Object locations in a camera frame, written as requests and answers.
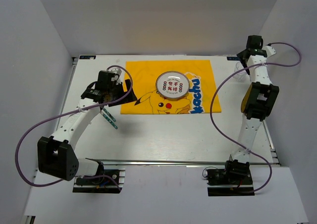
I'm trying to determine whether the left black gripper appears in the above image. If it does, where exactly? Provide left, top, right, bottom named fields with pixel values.
left=107, top=79, right=137, bottom=107

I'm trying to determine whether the black corner label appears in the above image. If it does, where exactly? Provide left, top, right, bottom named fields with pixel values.
left=226, top=56, right=240, bottom=61
left=79, top=55, right=96, bottom=60

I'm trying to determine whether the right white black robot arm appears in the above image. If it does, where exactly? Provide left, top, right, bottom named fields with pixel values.
left=223, top=35, right=279, bottom=184

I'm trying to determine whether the left black corner label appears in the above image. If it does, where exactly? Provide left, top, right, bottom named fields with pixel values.
left=79, top=55, right=96, bottom=60

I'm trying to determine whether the clear drinking glass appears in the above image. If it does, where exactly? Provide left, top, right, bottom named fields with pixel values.
left=233, top=61, right=247, bottom=82

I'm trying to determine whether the fork with green patterned handle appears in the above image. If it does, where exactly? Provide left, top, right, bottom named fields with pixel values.
left=103, top=108, right=116, bottom=122

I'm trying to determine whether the white plate with red characters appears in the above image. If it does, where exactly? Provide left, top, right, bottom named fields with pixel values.
left=156, top=71, right=190, bottom=100

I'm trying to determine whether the right black corner label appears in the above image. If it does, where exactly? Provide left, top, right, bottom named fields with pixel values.
left=226, top=56, right=240, bottom=61

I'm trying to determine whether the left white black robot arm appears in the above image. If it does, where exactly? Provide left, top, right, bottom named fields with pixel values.
left=37, top=65, right=137, bottom=184

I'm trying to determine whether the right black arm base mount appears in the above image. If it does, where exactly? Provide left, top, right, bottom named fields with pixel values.
left=202, top=167, right=255, bottom=197

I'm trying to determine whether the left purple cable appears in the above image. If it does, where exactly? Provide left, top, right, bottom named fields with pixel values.
left=14, top=65, right=133, bottom=192

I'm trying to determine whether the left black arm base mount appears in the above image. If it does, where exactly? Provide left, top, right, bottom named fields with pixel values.
left=72, top=166, right=125, bottom=194

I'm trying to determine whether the knife with green patterned handle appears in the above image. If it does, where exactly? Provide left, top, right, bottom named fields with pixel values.
left=101, top=113, right=118, bottom=129

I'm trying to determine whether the yellow printed cloth napkin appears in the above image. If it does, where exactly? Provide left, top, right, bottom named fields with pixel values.
left=121, top=60, right=221, bottom=114

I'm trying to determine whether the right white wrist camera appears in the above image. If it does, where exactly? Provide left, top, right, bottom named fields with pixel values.
left=263, top=45, right=276, bottom=57

